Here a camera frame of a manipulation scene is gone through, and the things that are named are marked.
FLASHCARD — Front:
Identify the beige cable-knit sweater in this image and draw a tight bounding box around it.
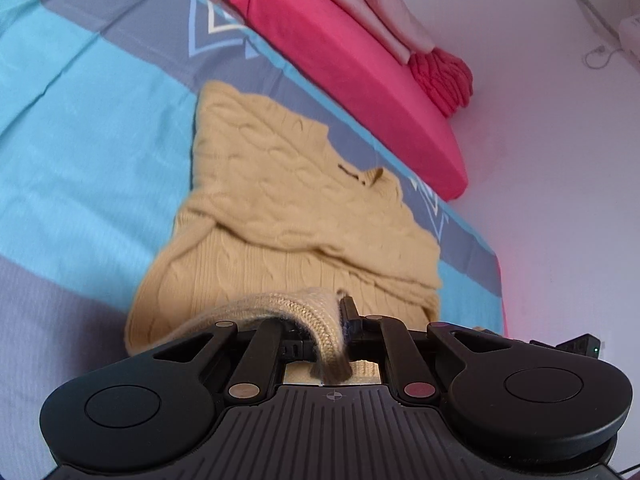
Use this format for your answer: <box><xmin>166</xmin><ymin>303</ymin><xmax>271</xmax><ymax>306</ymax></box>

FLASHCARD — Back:
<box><xmin>124</xmin><ymin>80</ymin><xmax>442</xmax><ymax>385</ymax></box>

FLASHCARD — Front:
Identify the black device with green light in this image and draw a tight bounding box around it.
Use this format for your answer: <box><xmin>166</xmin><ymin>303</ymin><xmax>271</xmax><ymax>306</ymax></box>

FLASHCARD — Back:
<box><xmin>527</xmin><ymin>334</ymin><xmax>602</xmax><ymax>362</ymax></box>

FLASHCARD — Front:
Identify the red ruffled pillow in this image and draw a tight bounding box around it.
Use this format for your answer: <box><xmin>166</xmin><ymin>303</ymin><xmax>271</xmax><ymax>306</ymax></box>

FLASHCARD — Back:
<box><xmin>408</xmin><ymin>48</ymin><xmax>474</xmax><ymax>118</ymax></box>

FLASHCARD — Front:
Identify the blue grey patterned bedspread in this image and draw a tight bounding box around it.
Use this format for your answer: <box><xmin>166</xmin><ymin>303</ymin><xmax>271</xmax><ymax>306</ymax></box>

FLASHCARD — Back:
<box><xmin>1</xmin><ymin>0</ymin><xmax>504</xmax><ymax>479</ymax></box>

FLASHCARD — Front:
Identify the pink red bed sheet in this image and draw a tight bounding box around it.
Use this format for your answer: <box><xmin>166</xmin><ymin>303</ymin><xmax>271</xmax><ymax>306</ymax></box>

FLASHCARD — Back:
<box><xmin>228</xmin><ymin>0</ymin><xmax>469</xmax><ymax>200</ymax></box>

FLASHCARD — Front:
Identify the folded pink cloth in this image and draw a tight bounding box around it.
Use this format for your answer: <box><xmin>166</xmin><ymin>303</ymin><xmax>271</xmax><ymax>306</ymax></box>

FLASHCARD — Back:
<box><xmin>332</xmin><ymin>0</ymin><xmax>435</xmax><ymax>65</ymax></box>

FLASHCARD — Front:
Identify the white wall cable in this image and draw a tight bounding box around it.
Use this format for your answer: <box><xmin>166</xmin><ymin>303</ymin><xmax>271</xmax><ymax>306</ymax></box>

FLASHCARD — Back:
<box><xmin>581</xmin><ymin>43</ymin><xmax>624</xmax><ymax>72</ymax></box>

